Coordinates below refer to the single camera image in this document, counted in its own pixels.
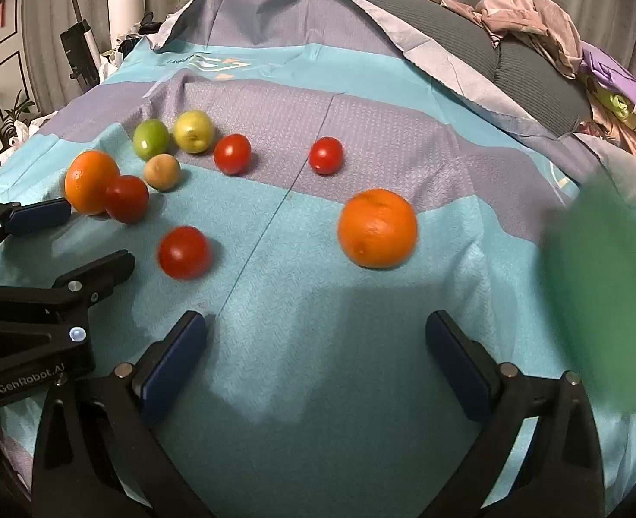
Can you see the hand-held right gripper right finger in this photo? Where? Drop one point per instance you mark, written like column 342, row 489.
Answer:
column 458, row 372

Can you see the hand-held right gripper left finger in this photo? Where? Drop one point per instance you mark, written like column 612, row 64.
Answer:
column 172, row 367

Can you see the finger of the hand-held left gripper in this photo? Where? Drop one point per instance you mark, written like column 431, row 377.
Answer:
column 97, row 272
column 37, row 217

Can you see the red tomato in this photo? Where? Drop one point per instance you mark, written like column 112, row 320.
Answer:
column 326, row 155
column 232, row 154
column 128, row 199
column 184, row 252

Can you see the brown kiwi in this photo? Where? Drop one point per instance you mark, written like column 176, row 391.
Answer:
column 162, row 171

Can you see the large orange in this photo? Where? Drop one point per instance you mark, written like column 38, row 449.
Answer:
column 377, row 229

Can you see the green plate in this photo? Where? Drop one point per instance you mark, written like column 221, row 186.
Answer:
column 604, row 291

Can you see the white plastic bag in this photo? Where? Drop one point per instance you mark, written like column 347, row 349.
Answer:
column 24, row 129

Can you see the potted plant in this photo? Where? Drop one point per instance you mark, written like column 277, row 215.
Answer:
column 16, row 116

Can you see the green lime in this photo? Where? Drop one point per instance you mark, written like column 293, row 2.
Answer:
column 151, row 139

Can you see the yellow-green lemon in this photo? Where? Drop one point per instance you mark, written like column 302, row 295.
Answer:
column 193, row 130

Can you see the upright vacuum cleaner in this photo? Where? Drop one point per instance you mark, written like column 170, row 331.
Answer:
column 80, row 48

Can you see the white lamp shade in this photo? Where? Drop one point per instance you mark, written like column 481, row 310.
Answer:
column 125, row 16

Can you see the striped blue grey blanket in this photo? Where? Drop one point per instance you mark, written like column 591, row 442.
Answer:
column 323, row 118

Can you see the dark grey ribbed pillow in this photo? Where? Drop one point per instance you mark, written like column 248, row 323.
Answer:
column 458, row 32

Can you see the pile of clothes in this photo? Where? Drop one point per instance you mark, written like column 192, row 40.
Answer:
column 566, row 38

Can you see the red wall ornament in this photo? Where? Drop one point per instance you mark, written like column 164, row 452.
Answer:
column 8, row 11

